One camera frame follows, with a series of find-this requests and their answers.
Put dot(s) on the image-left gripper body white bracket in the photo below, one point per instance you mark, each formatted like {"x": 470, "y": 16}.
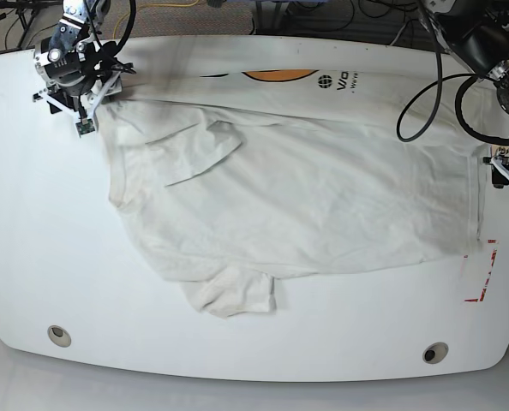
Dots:
{"x": 81, "y": 100}

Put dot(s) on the white printed t-shirt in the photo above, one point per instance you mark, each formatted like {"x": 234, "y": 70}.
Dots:
{"x": 226, "y": 184}

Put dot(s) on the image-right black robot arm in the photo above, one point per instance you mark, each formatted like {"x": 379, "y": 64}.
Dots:
{"x": 476, "y": 33}

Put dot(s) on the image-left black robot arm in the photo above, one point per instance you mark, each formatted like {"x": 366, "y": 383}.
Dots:
{"x": 79, "y": 70}

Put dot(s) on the red tape rectangle marking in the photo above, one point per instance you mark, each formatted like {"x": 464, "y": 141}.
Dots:
{"x": 476, "y": 271}

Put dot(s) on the black tripod stand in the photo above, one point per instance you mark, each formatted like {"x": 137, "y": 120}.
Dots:
{"x": 23, "y": 14}

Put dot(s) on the right table cable grommet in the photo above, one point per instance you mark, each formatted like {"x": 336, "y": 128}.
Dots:
{"x": 435, "y": 353}

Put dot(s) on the table cable grommet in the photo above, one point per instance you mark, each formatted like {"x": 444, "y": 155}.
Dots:
{"x": 59, "y": 336}
{"x": 435, "y": 353}

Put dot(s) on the left table cable grommet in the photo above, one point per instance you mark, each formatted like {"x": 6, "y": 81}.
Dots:
{"x": 59, "y": 336}

